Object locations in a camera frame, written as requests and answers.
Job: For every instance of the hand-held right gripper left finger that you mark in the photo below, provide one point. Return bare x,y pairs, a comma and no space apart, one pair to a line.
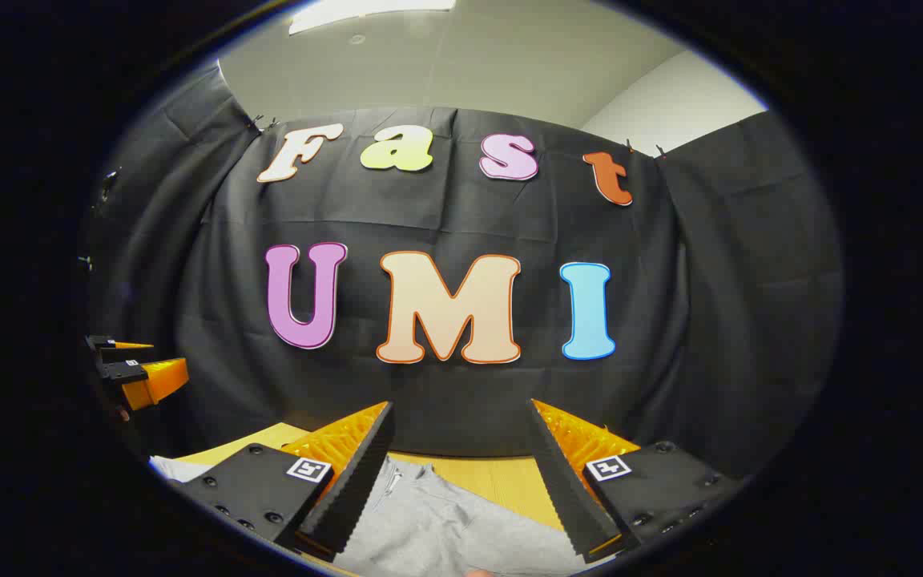
353,497

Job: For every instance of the ceiling light panel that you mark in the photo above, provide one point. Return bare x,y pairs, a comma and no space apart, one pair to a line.
365,10

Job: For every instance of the black backdrop cloth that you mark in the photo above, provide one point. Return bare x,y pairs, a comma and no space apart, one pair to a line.
445,208

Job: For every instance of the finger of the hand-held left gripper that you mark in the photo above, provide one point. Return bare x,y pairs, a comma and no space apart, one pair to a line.
101,343
121,371

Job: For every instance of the grey sweatshirt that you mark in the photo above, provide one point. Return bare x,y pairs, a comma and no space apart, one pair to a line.
445,529

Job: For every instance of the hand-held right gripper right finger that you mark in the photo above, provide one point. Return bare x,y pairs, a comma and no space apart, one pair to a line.
570,497

